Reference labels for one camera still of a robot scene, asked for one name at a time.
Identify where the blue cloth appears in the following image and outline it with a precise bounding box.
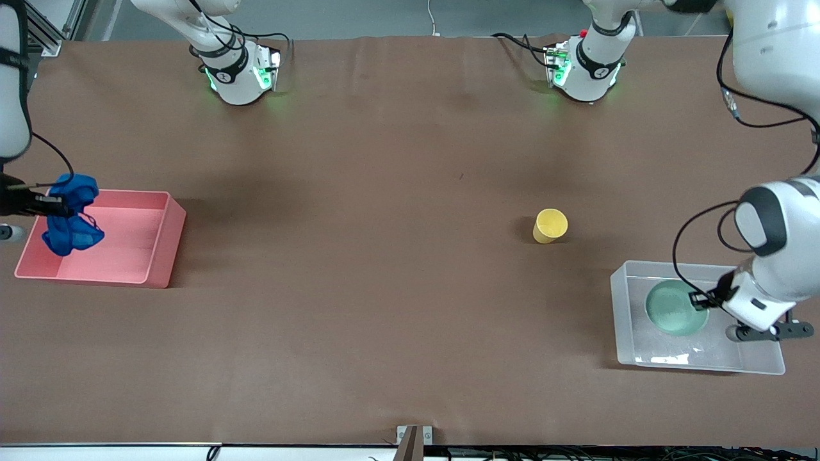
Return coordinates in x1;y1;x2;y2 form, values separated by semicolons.
42;173;105;257

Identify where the mint green bowl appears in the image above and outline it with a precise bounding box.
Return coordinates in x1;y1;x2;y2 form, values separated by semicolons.
644;280;710;337

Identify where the yellow plastic cup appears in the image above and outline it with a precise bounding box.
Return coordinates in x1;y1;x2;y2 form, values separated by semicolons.
533;208;569;245

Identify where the clear plastic storage box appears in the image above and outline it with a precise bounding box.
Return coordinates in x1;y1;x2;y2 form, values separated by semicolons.
610;259;786;376

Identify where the base connector box green light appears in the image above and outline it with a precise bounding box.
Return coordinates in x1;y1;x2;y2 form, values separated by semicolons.
544;42;572;88
253;45;283;92

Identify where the pink plastic bin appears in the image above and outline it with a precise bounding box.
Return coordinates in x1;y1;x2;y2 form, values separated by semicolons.
14;186;187;289

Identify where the brown table cover sheet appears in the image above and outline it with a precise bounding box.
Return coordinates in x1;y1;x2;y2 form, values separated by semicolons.
0;35;820;447

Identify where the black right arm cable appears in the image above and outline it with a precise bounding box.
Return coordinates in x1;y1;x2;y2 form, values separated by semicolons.
15;0;77;177

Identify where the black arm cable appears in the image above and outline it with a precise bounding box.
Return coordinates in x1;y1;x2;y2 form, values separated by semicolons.
671;29;820;305
15;0;77;177

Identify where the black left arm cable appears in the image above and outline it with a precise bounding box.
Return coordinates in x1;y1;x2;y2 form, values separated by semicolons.
671;29;820;305

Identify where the aluminium frame post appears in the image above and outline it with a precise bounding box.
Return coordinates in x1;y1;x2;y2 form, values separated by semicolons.
22;0;87;57

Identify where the black base cable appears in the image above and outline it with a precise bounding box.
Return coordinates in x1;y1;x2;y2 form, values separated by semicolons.
491;32;553;69
189;0;295;60

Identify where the metal table bracket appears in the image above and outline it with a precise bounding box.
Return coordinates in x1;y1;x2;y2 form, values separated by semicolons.
397;425;434;461

